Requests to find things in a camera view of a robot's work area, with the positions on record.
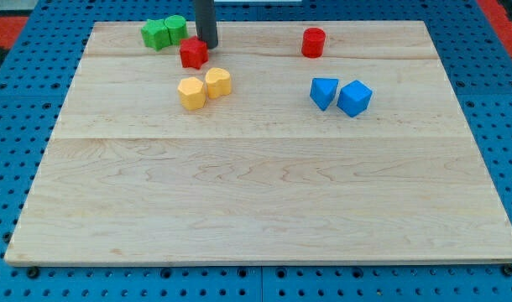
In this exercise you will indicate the red cylinder block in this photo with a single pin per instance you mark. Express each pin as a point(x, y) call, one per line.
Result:
point(313, 42)

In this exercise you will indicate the green circle block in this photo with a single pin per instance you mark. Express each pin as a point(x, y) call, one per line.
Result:
point(176, 25)

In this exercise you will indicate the green star block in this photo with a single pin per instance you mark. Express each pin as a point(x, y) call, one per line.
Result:
point(155, 34)

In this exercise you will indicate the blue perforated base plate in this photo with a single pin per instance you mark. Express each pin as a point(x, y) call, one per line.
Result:
point(39, 67)

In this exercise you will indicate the light wooden board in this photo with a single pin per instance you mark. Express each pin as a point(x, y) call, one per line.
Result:
point(262, 176)

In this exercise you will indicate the blue triangle block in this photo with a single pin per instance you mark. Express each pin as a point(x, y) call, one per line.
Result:
point(323, 91)

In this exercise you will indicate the yellow heart block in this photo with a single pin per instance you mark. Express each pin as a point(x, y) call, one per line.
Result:
point(218, 82)

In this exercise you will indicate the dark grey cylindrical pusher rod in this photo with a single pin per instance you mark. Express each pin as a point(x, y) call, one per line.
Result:
point(206, 22)

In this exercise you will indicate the blue cube block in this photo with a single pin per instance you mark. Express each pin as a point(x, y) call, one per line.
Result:
point(354, 98)

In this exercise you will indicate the red star block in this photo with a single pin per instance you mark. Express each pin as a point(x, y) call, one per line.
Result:
point(193, 52)

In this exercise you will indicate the yellow hexagon block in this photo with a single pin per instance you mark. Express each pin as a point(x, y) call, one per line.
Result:
point(192, 93)

